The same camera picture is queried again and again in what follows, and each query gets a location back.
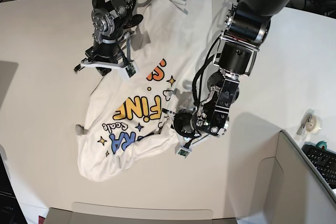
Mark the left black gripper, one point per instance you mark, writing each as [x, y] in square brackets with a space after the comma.
[187, 125]

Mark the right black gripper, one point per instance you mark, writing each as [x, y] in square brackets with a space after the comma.
[106, 53]

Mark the white printed t-shirt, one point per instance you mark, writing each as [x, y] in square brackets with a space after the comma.
[128, 120]

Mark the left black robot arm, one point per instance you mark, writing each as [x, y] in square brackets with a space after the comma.
[215, 86]

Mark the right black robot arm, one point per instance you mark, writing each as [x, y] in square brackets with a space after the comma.
[112, 19]

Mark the clear tape dispenser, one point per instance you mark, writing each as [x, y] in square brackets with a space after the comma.
[310, 124]

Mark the beige partition box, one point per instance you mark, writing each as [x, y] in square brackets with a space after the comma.
[288, 189]

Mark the green tape roll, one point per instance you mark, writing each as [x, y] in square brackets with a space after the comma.
[322, 145]

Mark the black computer keyboard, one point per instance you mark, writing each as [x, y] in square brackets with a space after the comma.
[323, 161]

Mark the black monitor corner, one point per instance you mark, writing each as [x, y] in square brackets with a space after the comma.
[10, 208]

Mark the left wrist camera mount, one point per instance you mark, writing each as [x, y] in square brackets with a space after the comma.
[182, 149]

